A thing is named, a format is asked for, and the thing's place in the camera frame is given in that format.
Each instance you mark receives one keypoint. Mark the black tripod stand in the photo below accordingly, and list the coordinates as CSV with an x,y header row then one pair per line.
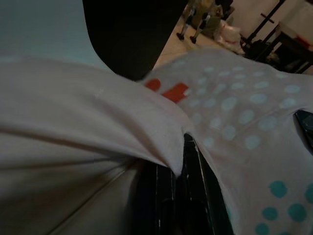
x,y
261,29

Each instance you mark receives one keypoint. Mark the pink dotted pillow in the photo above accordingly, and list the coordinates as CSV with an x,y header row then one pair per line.
x,y
73,110

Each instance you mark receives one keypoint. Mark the white plastic bag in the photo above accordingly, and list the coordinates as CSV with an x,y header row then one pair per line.
x,y
230,34

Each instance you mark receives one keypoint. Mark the white plastic shell chair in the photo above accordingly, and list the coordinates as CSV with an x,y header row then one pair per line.
x,y
129,36

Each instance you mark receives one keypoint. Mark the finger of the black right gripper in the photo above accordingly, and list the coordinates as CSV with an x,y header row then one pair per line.
x,y
305,127

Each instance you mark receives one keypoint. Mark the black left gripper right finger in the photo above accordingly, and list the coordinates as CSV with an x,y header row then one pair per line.
x,y
198,195

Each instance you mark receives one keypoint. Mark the dark wooden table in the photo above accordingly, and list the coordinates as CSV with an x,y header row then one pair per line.
x,y
293,51

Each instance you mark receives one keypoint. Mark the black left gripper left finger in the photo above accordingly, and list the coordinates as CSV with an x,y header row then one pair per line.
x,y
156,200

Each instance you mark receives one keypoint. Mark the olive green bag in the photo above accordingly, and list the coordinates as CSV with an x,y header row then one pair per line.
x,y
212,23

